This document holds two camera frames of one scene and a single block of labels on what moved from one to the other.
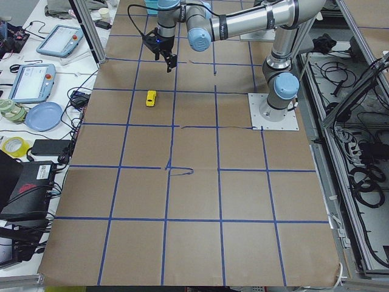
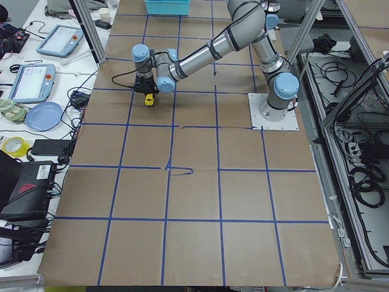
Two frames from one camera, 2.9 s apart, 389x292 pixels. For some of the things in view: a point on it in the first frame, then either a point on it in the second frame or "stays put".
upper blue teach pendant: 61,41 stays put
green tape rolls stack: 12,112 stays put
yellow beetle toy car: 151,98 stays put
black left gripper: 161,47 → 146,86
